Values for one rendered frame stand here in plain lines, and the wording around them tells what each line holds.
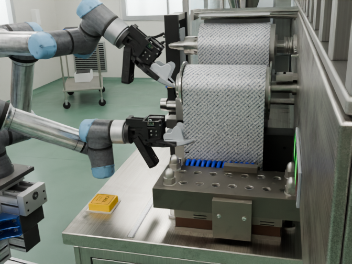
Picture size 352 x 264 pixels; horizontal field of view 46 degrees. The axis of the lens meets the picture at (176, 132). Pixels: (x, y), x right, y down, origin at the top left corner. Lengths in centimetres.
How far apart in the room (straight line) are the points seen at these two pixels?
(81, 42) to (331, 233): 106
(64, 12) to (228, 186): 672
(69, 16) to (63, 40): 634
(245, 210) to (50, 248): 194
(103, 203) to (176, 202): 27
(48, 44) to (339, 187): 102
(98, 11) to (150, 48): 18
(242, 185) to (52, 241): 195
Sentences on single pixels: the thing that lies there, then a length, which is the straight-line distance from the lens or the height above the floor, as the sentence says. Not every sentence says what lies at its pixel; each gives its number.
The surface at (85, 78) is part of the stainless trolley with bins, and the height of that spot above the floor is 31.
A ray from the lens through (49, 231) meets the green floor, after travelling 302.
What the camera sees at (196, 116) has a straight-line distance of 122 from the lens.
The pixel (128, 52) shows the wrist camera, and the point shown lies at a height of 136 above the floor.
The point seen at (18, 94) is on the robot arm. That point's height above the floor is 115.
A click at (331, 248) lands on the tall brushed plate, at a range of 37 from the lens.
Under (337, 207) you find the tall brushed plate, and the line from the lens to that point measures 35.
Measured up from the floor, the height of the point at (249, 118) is 117.
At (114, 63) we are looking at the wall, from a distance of 738.
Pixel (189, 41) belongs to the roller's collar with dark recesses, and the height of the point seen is 135.
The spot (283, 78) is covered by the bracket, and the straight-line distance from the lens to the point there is 121.
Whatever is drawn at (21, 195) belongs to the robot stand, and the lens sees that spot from 179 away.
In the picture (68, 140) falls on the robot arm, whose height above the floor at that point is 106.
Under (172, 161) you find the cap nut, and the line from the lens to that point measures 120.
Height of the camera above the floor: 154
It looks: 19 degrees down
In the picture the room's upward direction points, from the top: 2 degrees counter-clockwise
